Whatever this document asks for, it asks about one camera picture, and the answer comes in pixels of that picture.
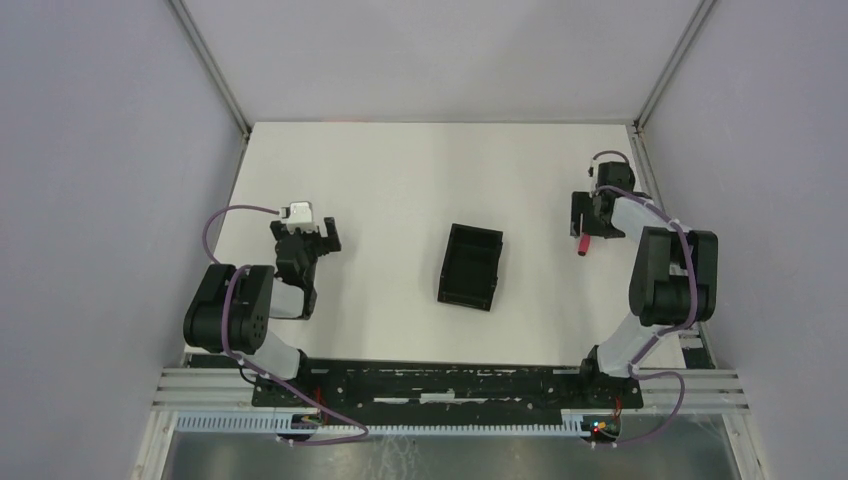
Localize red handled screwdriver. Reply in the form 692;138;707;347
577;233;592;257

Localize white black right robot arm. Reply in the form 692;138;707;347
570;157;718;408

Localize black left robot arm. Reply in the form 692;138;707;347
183;217;342;408

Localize black plastic bin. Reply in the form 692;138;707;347
437;223;503;311

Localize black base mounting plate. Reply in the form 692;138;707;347
290;358;644;427

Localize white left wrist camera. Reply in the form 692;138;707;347
278;201;314;226

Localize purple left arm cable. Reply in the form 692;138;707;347
201;205;370;447

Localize aluminium corner post left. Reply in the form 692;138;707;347
165;0;252;142

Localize aluminium corner post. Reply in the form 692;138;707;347
165;0;252;142
633;0;718;131

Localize aluminium frame rail front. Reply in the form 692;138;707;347
152;368;751;415

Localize aluminium corner post right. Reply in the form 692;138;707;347
633;0;718;131

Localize white slotted cable duct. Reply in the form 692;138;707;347
175;411;591;439

